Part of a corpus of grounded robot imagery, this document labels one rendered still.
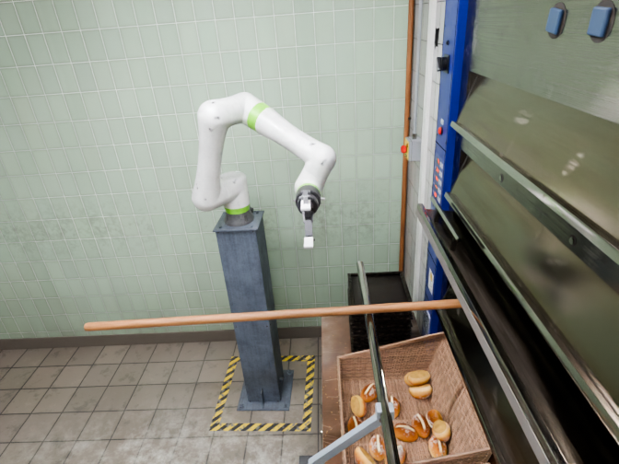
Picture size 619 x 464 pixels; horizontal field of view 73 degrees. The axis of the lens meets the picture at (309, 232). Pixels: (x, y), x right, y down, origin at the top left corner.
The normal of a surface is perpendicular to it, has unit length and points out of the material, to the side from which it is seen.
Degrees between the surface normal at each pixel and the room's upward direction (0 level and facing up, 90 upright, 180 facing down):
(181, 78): 90
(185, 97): 90
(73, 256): 90
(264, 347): 90
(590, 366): 70
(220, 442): 0
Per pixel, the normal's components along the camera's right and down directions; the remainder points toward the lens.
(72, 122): -0.02, 0.46
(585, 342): -0.96, -0.25
